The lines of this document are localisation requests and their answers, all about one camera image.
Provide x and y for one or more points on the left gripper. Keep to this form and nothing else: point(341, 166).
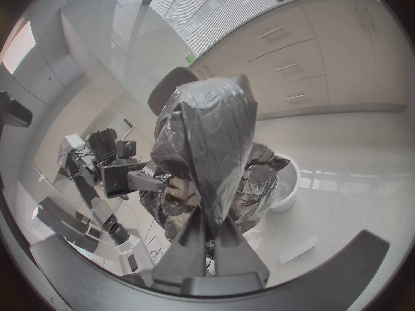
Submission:
point(115, 181)

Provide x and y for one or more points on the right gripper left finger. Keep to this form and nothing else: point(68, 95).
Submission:
point(191, 251)

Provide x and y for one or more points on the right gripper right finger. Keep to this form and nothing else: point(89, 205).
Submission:
point(235, 254)

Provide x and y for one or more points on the white foam strip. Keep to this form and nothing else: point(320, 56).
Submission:
point(298, 249)

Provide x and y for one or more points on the black plastic bag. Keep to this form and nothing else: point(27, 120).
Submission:
point(214, 125)

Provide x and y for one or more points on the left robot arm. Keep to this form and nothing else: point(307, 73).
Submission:
point(103, 144)

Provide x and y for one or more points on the white trash bin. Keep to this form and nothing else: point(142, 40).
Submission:
point(288, 186)

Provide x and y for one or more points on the grey padded white-framed chair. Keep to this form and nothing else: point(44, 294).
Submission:
point(168, 86)

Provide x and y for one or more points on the window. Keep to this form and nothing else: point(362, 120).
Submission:
point(194, 8)

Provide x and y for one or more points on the beige cabinet with drawers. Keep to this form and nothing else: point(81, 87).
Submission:
point(291, 60)

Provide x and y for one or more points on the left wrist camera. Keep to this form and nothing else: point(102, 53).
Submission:
point(126, 149)

